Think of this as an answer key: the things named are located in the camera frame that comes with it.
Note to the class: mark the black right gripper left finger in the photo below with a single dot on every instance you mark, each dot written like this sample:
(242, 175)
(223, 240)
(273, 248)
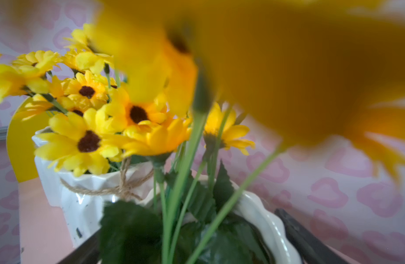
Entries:
(87, 253)

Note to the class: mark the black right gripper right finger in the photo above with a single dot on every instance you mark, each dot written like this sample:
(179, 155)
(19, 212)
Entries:
(310, 248)

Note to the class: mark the shelf sunflower pot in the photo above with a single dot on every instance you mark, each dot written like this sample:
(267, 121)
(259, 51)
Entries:
(104, 144)
(30, 75)
(308, 70)

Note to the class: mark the yellow shelf unit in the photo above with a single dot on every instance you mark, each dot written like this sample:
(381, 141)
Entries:
(44, 237)

